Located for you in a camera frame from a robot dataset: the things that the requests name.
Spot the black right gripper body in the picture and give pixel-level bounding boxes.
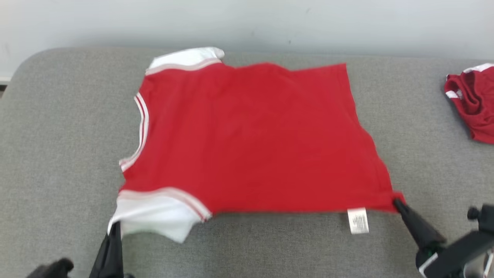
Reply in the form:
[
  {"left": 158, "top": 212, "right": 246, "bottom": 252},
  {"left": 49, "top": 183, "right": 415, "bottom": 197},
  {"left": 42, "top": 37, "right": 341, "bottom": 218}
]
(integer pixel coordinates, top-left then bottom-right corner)
[{"left": 416, "top": 239, "right": 448, "bottom": 267}]

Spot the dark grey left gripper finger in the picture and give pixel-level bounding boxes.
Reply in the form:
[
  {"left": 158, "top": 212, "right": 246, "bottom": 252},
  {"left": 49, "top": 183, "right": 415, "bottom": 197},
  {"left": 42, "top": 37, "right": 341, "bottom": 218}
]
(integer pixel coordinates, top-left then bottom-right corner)
[{"left": 90, "top": 222, "right": 124, "bottom": 278}]

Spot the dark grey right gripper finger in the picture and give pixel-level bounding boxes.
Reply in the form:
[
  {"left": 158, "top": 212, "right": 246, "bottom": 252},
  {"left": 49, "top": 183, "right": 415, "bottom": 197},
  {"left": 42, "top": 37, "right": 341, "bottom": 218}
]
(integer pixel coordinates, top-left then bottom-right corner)
[{"left": 393, "top": 198, "right": 446, "bottom": 251}]

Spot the red jersey white trim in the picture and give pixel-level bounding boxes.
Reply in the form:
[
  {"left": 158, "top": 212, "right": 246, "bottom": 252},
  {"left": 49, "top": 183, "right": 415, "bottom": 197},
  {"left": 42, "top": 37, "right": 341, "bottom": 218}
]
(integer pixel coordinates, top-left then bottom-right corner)
[{"left": 444, "top": 63, "right": 494, "bottom": 144}]

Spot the red basketball jersey number 23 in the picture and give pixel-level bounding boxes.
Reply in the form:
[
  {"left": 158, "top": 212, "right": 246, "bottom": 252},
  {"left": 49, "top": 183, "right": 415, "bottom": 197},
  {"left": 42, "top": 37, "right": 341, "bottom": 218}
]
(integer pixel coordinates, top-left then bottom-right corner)
[{"left": 107, "top": 46, "right": 406, "bottom": 244}]

